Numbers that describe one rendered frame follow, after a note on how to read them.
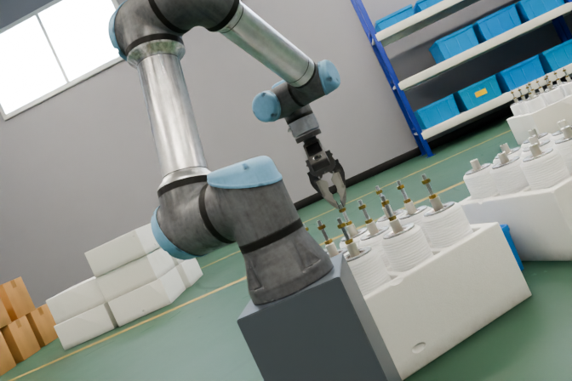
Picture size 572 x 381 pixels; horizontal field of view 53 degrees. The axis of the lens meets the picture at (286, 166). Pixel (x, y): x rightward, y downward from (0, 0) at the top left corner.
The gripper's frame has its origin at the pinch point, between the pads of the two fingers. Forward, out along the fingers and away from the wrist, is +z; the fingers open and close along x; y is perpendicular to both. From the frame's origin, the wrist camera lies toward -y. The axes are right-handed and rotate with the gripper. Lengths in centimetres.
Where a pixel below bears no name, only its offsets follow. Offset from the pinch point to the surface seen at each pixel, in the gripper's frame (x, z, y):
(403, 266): -6.4, 15.8, -25.0
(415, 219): -14.9, 10.3, -10.5
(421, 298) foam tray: -6.8, 22.2, -30.4
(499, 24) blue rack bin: -215, -55, 410
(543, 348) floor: -22, 34, -46
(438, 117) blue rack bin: -129, 3, 421
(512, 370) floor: -15, 34, -49
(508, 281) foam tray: -26.2, 28.8, -22.4
